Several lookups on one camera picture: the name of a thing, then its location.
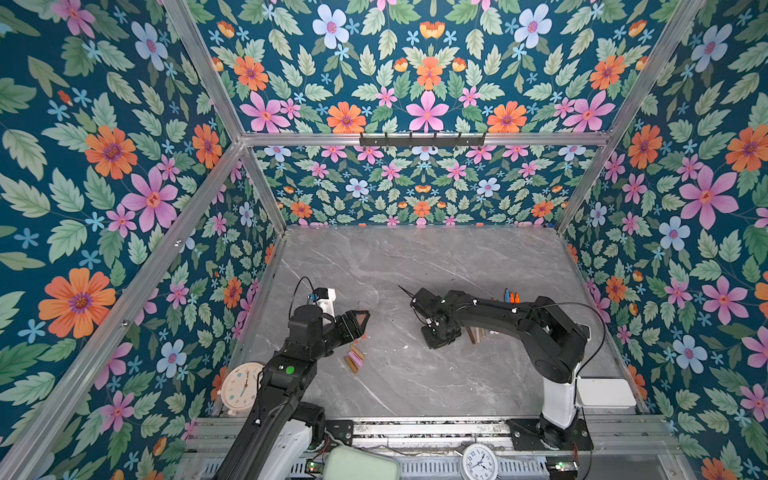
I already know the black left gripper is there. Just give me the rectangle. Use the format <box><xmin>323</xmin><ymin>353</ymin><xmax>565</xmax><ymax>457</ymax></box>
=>
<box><xmin>309</xmin><ymin>308</ymin><xmax>372</xmax><ymax>364</ymax></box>

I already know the mustard brown pen cap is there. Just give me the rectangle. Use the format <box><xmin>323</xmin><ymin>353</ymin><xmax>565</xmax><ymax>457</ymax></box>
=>
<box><xmin>344</xmin><ymin>356</ymin><xmax>359</xmax><ymax>374</ymax></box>

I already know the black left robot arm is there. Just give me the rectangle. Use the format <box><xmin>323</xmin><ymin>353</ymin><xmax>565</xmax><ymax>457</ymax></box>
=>
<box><xmin>215</xmin><ymin>305</ymin><xmax>370</xmax><ymax>479</ymax></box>

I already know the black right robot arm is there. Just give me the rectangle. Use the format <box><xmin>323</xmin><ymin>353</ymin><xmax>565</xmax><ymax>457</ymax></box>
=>
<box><xmin>410</xmin><ymin>288</ymin><xmax>594</xmax><ymax>453</ymax></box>

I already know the white analog clock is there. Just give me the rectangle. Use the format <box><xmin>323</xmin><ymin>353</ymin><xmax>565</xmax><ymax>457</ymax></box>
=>
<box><xmin>460</xmin><ymin>443</ymin><xmax>499</xmax><ymax>480</ymax></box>

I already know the beige round alarm clock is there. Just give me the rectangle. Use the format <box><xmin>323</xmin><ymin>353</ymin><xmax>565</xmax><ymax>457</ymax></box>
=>
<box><xmin>218</xmin><ymin>362</ymin><xmax>264</xmax><ymax>417</ymax></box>

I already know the pale green box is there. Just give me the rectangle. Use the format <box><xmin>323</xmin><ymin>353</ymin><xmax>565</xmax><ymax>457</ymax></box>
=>
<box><xmin>322</xmin><ymin>446</ymin><xmax>400</xmax><ymax>480</ymax></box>

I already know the white flat box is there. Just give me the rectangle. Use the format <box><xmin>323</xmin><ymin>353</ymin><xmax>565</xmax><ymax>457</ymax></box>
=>
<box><xmin>576</xmin><ymin>378</ymin><xmax>637</xmax><ymax>409</ymax></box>

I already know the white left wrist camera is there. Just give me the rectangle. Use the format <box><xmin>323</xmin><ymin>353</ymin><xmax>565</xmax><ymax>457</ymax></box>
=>
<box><xmin>311</xmin><ymin>287</ymin><xmax>336</xmax><ymax>318</ymax></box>

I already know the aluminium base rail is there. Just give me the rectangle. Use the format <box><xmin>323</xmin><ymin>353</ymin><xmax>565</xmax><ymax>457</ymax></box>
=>
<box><xmin>197</xmin><ymin>415</ymin><xmax>679</xmax><ymax>451</ymax></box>

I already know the black hook rail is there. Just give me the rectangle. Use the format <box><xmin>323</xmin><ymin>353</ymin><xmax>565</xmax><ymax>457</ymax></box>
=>
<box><xmin>358</xmin><ymin>132</ymin><xmax>486</xmax><ymax>149</ymax></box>

